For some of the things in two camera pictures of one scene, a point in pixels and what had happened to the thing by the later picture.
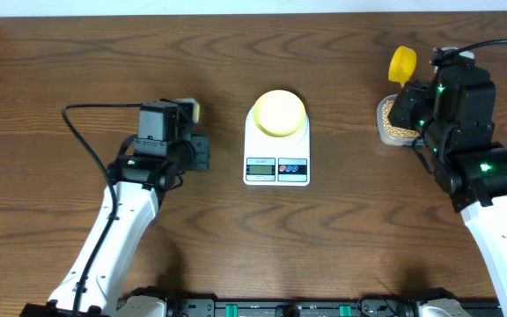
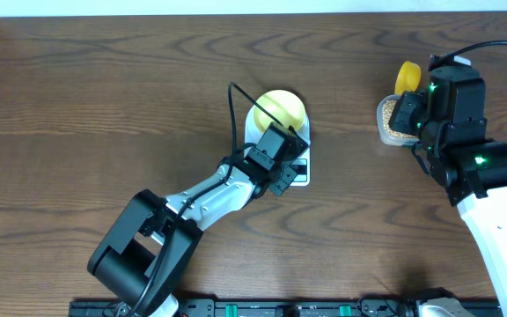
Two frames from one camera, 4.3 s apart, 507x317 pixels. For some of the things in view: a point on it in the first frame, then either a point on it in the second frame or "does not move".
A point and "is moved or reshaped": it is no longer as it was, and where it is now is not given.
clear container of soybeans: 391,136 does not move
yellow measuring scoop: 402,64 is moved or reshaped
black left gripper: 199,142 -> 281,186
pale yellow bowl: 279,114 does not move
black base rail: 313,308 does not move
